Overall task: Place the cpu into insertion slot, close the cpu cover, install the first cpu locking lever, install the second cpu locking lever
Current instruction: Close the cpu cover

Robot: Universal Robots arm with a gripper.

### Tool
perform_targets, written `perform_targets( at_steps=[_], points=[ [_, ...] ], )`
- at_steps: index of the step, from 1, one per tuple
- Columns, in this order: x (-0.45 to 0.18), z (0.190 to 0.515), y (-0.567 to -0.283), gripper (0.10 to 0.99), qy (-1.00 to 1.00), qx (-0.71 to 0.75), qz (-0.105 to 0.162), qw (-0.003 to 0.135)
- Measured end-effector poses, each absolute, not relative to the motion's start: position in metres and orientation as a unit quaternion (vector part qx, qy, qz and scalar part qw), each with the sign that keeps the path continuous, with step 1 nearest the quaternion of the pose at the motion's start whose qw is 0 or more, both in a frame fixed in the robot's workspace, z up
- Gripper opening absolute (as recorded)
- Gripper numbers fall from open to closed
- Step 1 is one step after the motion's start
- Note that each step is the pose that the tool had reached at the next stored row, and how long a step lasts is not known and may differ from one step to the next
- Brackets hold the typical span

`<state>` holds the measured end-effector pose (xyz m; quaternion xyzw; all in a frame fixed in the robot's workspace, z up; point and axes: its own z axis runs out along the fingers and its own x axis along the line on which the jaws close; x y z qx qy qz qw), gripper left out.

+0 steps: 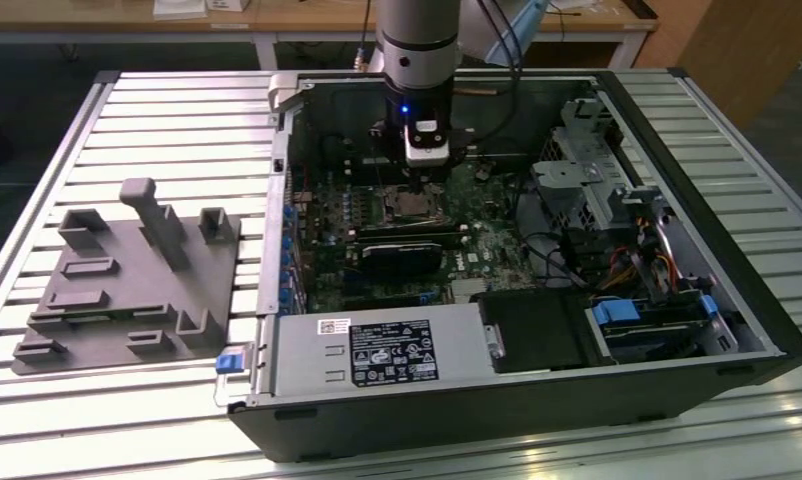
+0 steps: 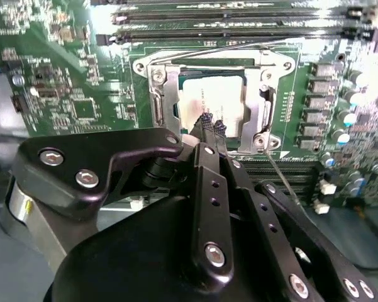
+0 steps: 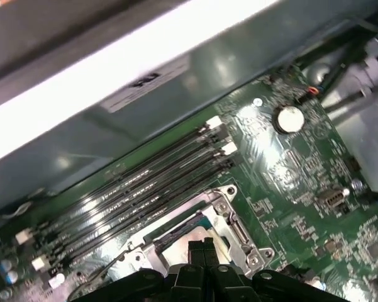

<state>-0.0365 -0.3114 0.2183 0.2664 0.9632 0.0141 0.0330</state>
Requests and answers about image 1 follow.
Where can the silver CPU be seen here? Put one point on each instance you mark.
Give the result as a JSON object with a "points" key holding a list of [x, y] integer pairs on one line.
{"points": [[414, 205]]}

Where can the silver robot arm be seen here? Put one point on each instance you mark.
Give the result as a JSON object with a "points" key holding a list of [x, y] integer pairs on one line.
{"points": [[416, 50]]}

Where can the CPU socket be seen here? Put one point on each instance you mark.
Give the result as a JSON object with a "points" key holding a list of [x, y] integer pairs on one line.
{"points": [[385, 217]]}

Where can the RAM slot white clips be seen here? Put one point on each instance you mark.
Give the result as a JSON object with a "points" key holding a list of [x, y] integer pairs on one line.
{"points": [[406, 238], [409, 230]]}

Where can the black expansion slot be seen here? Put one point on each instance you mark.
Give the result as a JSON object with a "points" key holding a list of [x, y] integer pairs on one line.
{"points": [[386, 301]]}

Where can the brass wrist connector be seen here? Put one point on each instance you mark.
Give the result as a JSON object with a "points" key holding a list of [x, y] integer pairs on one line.
{"points": [[476, 92]]}

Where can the black graphics card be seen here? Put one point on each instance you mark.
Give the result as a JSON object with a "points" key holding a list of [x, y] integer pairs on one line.
{"points": [[400, 260]]}

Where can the metal drive cage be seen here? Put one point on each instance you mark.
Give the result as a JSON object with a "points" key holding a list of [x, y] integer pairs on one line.
{"points": [[567, 172]]}

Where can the green motherboard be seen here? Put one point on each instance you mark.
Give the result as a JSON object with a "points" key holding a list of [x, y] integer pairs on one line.
{"points": [[500, 250]]}

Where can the silver chipset heatsink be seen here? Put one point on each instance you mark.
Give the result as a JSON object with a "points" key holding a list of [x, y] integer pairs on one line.
{"points": [[469, 290]]}

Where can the white box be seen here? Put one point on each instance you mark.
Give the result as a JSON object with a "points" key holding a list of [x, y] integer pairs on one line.
{"points": [[180, 9], [229, 5]]}

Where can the black plastic shroud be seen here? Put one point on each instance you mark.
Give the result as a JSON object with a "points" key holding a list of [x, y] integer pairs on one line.
{"points": [[533, 330]]}

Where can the wooden desk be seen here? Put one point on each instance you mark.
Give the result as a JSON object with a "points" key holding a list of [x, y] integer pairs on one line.
{"points": [[106, 25]]}

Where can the silver power supply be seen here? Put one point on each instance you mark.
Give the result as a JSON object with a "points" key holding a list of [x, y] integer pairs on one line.
{"points": [[300, 360]]}

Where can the hard disk in blue carrier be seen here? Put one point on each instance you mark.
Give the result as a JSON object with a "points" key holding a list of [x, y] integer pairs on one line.
{"points": [[613, 312]]}

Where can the blue plastic latch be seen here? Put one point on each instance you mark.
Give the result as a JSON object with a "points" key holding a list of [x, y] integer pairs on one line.
{"points": [[229, 362]]}

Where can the grey parts rack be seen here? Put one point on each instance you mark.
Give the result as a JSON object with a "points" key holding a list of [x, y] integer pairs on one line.
{"points": [[126, 300]]}

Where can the wooden cabinet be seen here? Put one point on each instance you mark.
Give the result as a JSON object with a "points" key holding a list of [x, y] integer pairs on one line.
{"points": [[760, 50]]}

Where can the blue plastic clip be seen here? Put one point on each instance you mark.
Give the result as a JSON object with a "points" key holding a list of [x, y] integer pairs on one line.
{"points": [[708, 306]]}

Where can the black PC case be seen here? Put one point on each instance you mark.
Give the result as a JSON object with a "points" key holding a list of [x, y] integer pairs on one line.
{"points": [[507, 425]]}

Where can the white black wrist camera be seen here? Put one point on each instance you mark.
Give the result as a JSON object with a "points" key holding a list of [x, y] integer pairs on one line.
{"points": [[429, 156]]}

